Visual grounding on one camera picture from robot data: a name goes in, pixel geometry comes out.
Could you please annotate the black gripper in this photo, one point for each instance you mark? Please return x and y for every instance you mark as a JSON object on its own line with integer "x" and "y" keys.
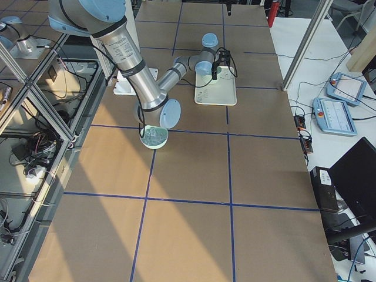
{"x": 215, "y": 73}

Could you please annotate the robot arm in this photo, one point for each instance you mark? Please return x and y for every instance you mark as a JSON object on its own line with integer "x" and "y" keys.
{"x": 106, "y": 21}

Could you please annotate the cream bear tray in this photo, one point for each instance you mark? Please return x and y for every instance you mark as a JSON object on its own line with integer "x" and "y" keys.
{"x": 221, "y": 91}

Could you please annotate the red fire extinguisher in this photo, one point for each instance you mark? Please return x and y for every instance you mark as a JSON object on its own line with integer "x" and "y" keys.
{"x": 273, "y": 12}

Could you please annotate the green bowl with ice cubes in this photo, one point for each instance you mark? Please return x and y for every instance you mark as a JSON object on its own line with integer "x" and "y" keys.
{"x": 154, "y": 137}

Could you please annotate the blue teach pendant far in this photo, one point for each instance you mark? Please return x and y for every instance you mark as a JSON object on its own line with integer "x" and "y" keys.
{"x": 347, "y": 88}

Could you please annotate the blue teach pendant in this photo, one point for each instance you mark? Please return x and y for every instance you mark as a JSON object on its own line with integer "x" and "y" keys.
{"x": 333, "y": 117}
{"x": 347, "y": 88}

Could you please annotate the blue teach pendant near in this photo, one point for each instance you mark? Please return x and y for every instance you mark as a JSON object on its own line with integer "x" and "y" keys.
{"x": 333, "y": 117}

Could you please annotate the black desktop box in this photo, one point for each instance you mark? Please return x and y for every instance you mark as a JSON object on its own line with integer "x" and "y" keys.
{"x": 323, "y": 189}

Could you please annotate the black laptop computer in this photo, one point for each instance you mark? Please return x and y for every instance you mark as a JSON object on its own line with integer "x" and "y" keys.
{"x": 353, "y": 176}

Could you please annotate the aluminium frame rail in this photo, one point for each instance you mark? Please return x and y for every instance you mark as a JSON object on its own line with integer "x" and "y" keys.
{"x": 311, "y": 30}

